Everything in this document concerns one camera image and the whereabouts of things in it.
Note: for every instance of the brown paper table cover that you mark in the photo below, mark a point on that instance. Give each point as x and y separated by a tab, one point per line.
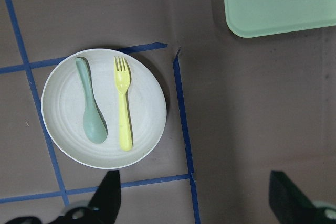
238	108

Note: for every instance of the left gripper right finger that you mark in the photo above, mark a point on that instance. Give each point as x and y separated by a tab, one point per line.
288	203

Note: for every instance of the grey-green spoon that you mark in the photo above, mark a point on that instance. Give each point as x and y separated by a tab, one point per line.
93	123

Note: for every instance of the light green tray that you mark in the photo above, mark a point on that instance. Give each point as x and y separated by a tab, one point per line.
255	18

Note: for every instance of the white round plate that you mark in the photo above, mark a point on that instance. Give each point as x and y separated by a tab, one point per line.
63	100

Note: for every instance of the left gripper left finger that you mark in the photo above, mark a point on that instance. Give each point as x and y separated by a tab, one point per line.
106	201

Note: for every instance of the yellow plastic fork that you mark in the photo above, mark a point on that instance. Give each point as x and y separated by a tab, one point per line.
122	82

